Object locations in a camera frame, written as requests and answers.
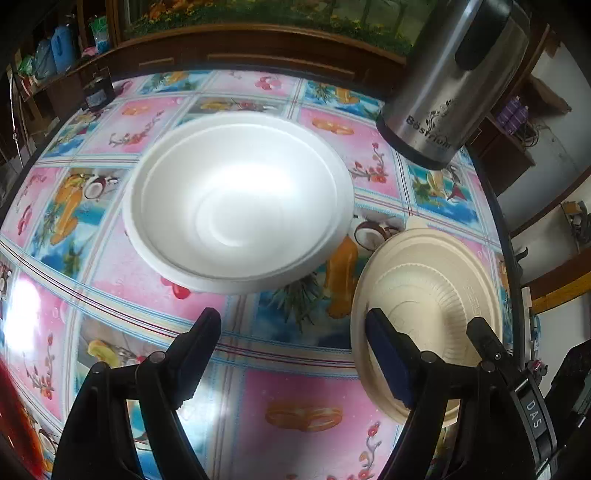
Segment white foam bowl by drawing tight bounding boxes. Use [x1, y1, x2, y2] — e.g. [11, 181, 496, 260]
[122, 112, 355, 294]

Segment red scalloped glass plate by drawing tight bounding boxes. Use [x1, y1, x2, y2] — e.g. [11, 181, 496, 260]
[1, 362, 44, 479]

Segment flower wall picture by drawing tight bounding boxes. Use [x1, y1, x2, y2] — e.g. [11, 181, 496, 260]
[124, 0, 437, 56]

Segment stainless steel electric kettle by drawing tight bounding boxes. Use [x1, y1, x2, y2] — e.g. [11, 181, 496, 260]
[377, 0, 530, 170]

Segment colourful patterned tablecloth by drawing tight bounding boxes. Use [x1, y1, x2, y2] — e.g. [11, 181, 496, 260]
[1, 69, 513, 479]

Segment blue plastic jug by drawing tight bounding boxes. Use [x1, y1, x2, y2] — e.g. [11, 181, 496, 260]
[50, 25, 75, 74]

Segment beige paper bowl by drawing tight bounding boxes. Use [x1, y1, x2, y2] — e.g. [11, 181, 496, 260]
[351, 216, 503, 424]

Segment small black round device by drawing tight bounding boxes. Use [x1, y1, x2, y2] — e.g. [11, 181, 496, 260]
[83, 76, 115, 111]

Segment dark wooden cabinet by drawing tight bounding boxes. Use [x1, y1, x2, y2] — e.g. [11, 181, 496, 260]
[34, 23, 407, 111]

